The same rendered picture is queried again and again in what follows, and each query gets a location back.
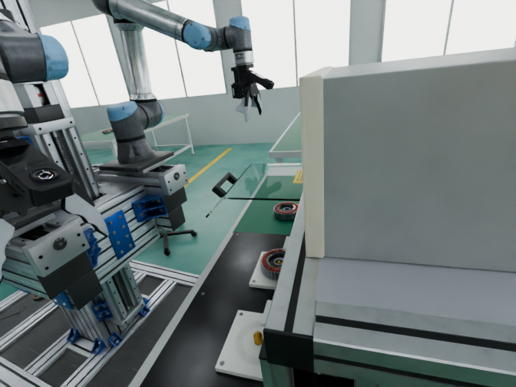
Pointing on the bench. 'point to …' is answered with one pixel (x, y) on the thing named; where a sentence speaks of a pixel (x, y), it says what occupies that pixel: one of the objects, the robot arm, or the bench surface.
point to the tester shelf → (391, 320)
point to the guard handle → (222, 183)
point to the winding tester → (412, 160)
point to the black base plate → (223, 322)
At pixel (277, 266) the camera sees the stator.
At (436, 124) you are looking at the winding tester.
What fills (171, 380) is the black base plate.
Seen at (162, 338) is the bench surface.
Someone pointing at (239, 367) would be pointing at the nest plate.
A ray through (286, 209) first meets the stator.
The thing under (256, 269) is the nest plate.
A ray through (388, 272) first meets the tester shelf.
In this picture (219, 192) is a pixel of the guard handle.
